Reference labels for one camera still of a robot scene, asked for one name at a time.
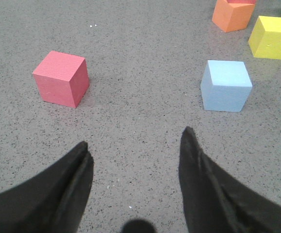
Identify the smooth light blue foam cube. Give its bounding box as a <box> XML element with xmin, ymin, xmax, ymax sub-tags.
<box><xmin>200</xmin><ymin>60</ymin><xmax>252</xmax><ymax>112</ymax></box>

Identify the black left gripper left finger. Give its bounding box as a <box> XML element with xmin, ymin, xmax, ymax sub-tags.
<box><xmin>0</xmin><ymin>142</ymin><xmax>94</xmax><ymax>233</ymax></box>

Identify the red foam cube alone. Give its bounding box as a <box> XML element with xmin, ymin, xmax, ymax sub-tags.
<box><xmin>33</xmin><ymin>51</ymin><xmax>90</xmax><ymax>108</ymax></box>

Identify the dark red foam cube stacked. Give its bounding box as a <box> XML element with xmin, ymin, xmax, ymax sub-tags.
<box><xmin>227</xmin><ymin>0</ymin><xmax>257</xmax><ymax>4</ymax></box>

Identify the orange foam cube back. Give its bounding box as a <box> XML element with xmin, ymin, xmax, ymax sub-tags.
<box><xmin>212</xmin><ymin>0</ymin><xmax>256</xmax><ymax>33</ymax></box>

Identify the yellow foam cube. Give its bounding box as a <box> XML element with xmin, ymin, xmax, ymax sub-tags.
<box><xmin>248</xmin><ymin>16</ymin><xmax>281</xmax><ymax>60</ymax></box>

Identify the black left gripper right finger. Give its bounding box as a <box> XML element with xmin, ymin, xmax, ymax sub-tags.
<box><xmin>179</xmin><ymin>127</ymin><xmax>281</xmax><ymax>233</ymax></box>

